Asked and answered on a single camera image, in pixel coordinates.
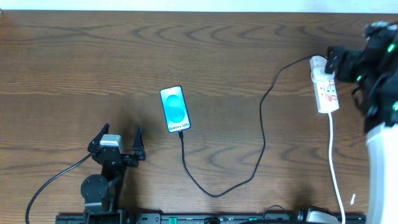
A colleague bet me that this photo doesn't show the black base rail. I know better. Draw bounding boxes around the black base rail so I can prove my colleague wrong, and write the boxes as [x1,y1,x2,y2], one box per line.
[55,205,366,224]

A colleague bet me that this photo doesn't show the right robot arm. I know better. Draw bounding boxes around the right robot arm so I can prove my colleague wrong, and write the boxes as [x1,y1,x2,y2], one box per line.
[325,21,397,224]

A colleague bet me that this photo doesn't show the black USB charging cable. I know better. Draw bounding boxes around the black USB charging cable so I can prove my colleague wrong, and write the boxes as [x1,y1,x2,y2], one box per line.
[178,54,329,198]

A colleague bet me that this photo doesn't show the blue Samsung Galaxy smartphone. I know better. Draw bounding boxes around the blue Samsung Galaxy smartphone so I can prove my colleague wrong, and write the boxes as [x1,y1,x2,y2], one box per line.
[160,85,191,133]

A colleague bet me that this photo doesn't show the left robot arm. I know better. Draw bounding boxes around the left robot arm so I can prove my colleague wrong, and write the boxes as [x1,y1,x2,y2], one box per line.
[80,124,146,223]

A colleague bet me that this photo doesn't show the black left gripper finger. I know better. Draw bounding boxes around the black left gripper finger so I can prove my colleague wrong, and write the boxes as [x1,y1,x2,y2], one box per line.
[90,123,109,147]
[132,126,144,152]

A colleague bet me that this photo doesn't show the white USB charger plug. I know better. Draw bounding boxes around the white USB charger plug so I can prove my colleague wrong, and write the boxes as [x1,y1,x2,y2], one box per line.
[310,56,328,75]

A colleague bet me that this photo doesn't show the white power strip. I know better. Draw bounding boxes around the white power strip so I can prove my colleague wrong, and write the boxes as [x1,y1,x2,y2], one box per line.
[311,68,340,114]

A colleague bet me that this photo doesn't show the white power strip cord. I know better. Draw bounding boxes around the white power strip cord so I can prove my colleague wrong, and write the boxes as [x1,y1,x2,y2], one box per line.
[327,112,346,224]

